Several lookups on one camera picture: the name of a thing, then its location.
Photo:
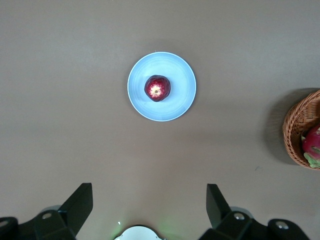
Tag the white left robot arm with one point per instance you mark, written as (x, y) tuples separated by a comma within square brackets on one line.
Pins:
[(140, 233)]

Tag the pink dragon fruit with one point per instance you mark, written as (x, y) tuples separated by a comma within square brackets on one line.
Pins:
[(313, 142)]

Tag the brown wicker basket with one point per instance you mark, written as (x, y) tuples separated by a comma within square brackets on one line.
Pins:
[(295, 120)]

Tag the light blue plate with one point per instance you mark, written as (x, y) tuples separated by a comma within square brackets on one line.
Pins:
[(175, 100)]

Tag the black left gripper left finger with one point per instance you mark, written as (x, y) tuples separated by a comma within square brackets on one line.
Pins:
[(62, 220)]

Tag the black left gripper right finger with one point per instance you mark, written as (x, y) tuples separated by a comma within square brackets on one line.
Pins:
[(230, 222)]

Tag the dark red apple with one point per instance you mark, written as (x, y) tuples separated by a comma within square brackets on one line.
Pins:
[(157, 88)]

